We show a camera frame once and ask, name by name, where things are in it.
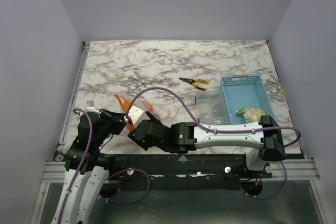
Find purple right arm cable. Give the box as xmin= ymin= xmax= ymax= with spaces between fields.
xmin=126 ymin=87 xmax=301 ymax=200

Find clear zip bag orange zipper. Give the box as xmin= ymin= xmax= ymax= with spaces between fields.
xmin=114 ymin=93 xmax=161 ymax=132

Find yellow handled pliers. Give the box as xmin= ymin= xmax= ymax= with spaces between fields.
xmin=179 ymin=77 xmax=209 ymax=91

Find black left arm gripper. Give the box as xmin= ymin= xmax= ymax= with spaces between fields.
xmin=95 ymin=108 xmax=127 ymax=145

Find green white cabbage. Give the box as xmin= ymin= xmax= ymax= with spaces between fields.
xmin=236 ymin=108 xmax=249 ymax=115

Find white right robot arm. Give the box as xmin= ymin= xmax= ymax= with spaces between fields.
xmin=127 ymin=110 xmax=286 ymax=178

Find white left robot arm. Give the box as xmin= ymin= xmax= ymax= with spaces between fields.
xmin=52 ymin=108 xmax=126 ymax=223

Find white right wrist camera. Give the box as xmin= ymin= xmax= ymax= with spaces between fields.
xmin=128 ymin=106 xmax=148 ymax=129

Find black metal base rail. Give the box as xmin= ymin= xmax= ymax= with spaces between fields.
xmin=97 ymin=154 xmax=272 ymax=193

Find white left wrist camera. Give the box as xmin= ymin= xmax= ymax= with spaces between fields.
xmin=85 ymin=100 xmax=101 ymax=115

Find clear plastic screw box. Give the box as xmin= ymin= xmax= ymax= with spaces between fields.
xmin=195 ymin=91 xmax=231 ymax=125

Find light blue plastic basket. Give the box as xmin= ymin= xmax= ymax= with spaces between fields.
xmin=219 ymin=74 xmax=275 ymax=125

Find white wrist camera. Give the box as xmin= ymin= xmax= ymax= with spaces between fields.
xmin=85 ymin=100 xmax=101 ymax=115
xmin=128 ymin=106 xmax=148 ymax=129

